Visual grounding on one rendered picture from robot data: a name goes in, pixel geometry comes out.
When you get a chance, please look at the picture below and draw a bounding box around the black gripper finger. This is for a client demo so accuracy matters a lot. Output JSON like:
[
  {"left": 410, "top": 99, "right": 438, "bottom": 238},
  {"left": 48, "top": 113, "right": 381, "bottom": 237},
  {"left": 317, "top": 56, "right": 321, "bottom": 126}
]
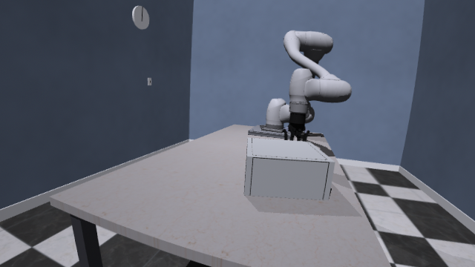
[
  {"left": 297, "top": 128, "right": 310, "bottom": 142},
  {"left": 283, "top": 127, "right": 296, "bottom": 141}
]

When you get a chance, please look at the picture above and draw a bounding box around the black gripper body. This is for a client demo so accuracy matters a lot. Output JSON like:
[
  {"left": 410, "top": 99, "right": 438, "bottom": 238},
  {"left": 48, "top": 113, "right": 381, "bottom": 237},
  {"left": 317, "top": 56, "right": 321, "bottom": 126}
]
[{"left": 288, "top": 113, "right": 306, "bottom": 135}]

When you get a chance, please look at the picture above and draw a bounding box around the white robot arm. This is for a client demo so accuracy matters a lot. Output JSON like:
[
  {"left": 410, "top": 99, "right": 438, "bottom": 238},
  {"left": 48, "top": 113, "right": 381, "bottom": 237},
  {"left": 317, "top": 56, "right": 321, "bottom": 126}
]
[{"left": 260, "top": 30, "right": 352, "bottom": 133}]

